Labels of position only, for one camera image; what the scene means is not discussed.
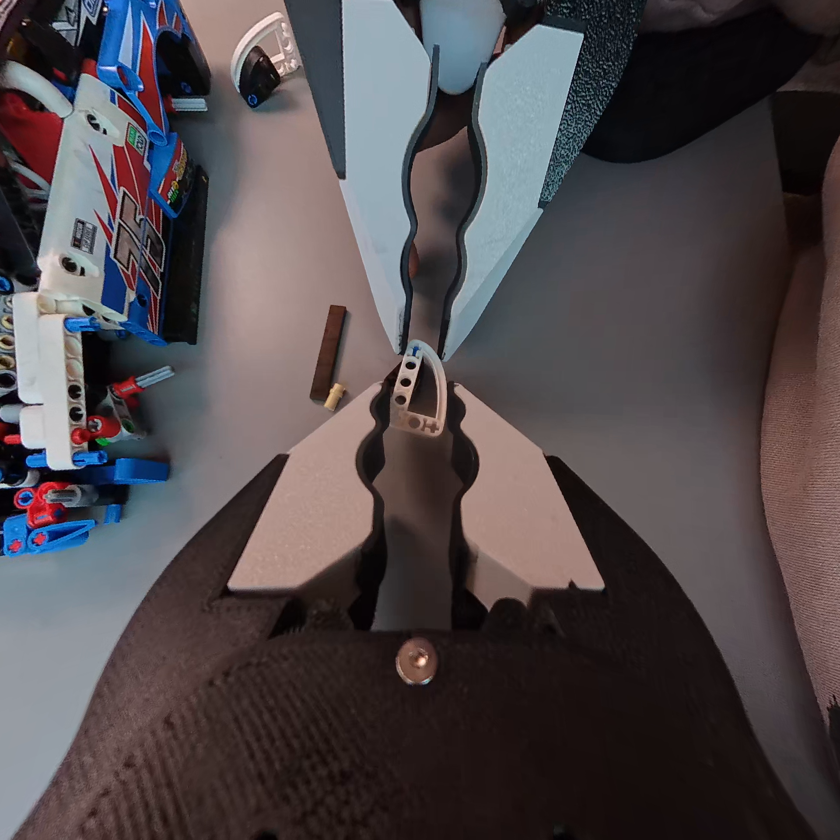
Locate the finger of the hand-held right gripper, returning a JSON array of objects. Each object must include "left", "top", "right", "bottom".
[
  {"left": 337, "top": 0, "right": 440, "bottom": 357},
  {"left": 442, "top": 24, "right": 587, "bottom": 360}
]

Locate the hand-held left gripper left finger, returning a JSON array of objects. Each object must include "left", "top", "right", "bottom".
[{"left": 226, "top": 380, "right": 390, "bottom": 632}]

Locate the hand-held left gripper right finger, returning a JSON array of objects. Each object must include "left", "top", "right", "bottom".
[{"left": 450, "top": 383, "right": 606, "bottom": 629}]

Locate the white curved panel piece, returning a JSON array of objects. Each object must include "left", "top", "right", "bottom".
[{"left": 232, "top": 13, "right": 303, "bottom": 89}]

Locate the white rectangular frame piece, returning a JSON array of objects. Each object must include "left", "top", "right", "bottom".
[{"left": 387, "top": 339, "right": 449, "bottom": 436}]

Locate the person's right hand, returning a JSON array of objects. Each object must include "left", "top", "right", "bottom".
[{"left": 406, "top": 26, "right": 505, "bottom": 280}]

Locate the black flat tile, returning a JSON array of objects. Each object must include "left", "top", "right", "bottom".
[{"left": 310, "top": 304, "right": 347, "bottom": 402}]

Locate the black mesh cushion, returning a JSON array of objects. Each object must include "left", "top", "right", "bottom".
[{"left": 580, "top": 13, "right": 822, "bottom": 164}]

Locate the person's beige sweatshirt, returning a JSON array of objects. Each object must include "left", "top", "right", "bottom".
[{"left": 760, "top": 137, "right": 840, "bottom": 730}]

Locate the toy brick race car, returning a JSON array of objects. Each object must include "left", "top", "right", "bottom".
[{"left": 0, "top": 0, "right": 213, "bottom": 557}]

